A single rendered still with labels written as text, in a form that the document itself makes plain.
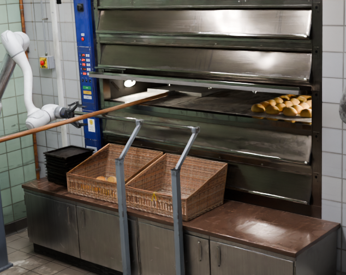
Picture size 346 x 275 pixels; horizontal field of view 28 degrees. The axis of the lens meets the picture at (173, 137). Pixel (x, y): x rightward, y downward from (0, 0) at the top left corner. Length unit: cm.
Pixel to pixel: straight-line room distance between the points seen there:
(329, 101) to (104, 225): 180
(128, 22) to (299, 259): 216
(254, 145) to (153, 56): 102
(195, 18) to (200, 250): 155
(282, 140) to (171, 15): 118
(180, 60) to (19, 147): 187
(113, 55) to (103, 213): 121
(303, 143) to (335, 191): 36
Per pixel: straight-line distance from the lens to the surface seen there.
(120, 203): 460
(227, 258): 422
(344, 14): 410
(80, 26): 540
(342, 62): 413
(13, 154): 599
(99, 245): 498
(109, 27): 519
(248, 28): 441
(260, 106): 466
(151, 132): 507
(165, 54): 489
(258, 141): 452
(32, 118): 484
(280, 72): 432
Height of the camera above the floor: 214
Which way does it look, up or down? 14 degrees down
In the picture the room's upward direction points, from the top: 3 degrees counter-clockwise
